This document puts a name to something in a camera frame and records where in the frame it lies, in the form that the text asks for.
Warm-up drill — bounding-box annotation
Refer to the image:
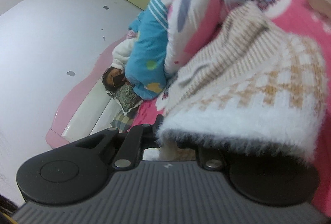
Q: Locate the beige checkered knit coat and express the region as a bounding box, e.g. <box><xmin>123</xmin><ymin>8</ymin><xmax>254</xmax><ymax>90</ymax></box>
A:
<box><xmin>157</xmin><ymin>2</ymin><xmax>328</xmax><ymax>162</ymax></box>

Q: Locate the plaid pillow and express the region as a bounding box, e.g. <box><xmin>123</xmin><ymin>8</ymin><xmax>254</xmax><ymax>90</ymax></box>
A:
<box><xmin>110</xmin><ymin>113</ymin><xmax>136</xmax><ymax>133</ymax></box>

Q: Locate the dark patterned pillow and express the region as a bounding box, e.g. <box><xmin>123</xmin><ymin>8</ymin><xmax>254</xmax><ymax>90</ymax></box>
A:
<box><xmin>113</xmin><ymin>84</ymin><xmax>143</xmax><ymax>115</ymax></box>

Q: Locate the pink white headboard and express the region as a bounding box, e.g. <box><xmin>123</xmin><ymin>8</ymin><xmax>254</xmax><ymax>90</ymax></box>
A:
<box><xmin>46</xmin><ymin>36</ymin><xmax>126</xmax><ymax>148</ymax></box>

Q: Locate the sleeping person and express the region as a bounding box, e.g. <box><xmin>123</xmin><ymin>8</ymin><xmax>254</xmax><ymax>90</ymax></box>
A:
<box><xmin>102</xmin><ymin>67</ymin><xmax>127</xmax><ymax>92</ymax></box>

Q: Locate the blue cartoon quilt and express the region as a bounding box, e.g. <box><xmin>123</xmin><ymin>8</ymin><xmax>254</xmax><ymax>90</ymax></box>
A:
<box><xmin>125</xmin><ymin>0</ymin><xmax>169</xmax><ymax>100</ymax></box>

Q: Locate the pink floral bed sheet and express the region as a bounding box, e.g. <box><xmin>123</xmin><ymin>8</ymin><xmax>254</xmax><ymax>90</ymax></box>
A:
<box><xmin>133</xmin><ymin>0</ymin><xmax>330</xmax><ymax>214</ymax></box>

